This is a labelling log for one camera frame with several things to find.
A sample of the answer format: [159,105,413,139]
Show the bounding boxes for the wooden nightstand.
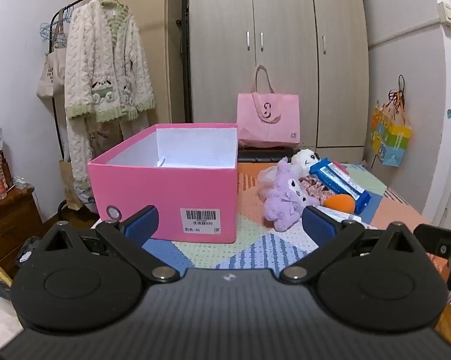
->
[0,185,48,278]

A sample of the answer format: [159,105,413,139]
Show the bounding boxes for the light blue clothes hangers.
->
[40,7,70,47]

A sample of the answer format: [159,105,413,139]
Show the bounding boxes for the brown paper bag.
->
[58,159,85,211]

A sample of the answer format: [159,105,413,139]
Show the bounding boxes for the white plush toy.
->
[290,149,320,175]

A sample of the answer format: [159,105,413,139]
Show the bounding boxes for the pink tote bag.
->
[236,65,300,148]

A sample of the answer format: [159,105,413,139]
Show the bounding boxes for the beige wall box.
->
[435,3,451,27]

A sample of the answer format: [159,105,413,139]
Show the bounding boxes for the white tube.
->
[325,206,363,224]

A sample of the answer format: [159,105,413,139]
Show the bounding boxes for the blue packet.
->
[310,158,372,212]

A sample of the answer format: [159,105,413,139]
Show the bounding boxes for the pink storage box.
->
[87,122,239,244]

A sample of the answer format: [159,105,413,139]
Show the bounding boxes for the patchwork bed sheet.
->
[92,161,451,308]

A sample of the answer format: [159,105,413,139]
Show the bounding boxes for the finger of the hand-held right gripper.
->
[413,223,451,292]

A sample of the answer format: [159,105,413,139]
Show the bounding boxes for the pink floral scrunchie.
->
[299,176,335,205]

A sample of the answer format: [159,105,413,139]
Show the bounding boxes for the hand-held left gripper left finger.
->
[41,205,181,284]

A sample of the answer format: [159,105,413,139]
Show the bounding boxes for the beige canvas tote bag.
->
[36,22,66,100]

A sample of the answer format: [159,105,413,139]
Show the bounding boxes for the white fleece jacket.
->
[63,0,155,124]

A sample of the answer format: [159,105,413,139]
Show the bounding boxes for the black metal clothes rack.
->
[50,0,193,214]

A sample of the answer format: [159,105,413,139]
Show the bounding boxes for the purple plush toy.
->
[263,158,320,232]

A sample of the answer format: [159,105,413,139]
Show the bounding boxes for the colourful paper gift bag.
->
[371,75,413,167]

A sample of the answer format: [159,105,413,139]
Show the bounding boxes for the orange makeup sponge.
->
[322,194,356,212]

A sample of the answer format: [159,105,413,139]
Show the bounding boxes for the grey wooden wardrobe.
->
[188,0,370,164]

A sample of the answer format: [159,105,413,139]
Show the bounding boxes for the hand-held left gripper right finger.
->
[280,205,417,284]

